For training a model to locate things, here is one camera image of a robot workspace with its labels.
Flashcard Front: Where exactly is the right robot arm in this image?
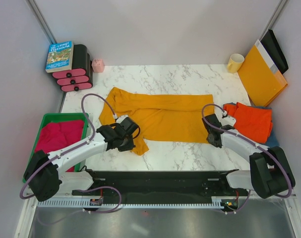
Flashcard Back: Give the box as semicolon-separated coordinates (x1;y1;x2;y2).
202;114;296;199

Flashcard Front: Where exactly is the pink crumpled t shirt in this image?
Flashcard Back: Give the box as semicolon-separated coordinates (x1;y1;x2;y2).
34;119;85;173

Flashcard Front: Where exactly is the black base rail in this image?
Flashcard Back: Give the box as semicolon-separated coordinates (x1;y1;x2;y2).
83;170;248;205

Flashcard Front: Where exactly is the black pink drawer unit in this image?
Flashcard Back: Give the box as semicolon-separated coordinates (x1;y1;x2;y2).
52;44;93;92

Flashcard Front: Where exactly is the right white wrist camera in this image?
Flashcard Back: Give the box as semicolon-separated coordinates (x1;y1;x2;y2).
221;115;236;127

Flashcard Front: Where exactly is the yellow mug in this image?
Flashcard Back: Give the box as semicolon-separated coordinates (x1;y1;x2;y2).
227;53;245;73

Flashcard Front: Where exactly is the black folder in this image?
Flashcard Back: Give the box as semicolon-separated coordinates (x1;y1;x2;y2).
260;29;289;74

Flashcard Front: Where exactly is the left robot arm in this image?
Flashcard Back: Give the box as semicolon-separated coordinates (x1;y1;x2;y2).
20;116;140;202

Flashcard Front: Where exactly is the small pink cube box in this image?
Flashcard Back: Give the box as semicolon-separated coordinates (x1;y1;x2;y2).
91;59;105;73

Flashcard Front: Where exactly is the blue treehouse book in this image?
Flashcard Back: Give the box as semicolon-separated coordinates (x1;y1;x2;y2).
45;41;74;73

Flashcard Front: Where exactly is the white grey envelope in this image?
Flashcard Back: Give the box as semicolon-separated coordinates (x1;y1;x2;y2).
254;40;279;74

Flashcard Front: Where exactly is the orange folded t shirt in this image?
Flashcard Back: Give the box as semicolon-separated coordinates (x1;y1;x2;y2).
223;101;274;144

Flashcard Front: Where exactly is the yellow t shirt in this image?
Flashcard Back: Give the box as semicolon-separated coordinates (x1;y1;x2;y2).
99;87;214;156

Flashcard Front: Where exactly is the orange padded envelope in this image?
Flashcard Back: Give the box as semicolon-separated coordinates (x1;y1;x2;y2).
238;45;288;107

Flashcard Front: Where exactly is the blue folded t shirt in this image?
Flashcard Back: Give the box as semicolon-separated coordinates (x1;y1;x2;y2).
222;102;280;148

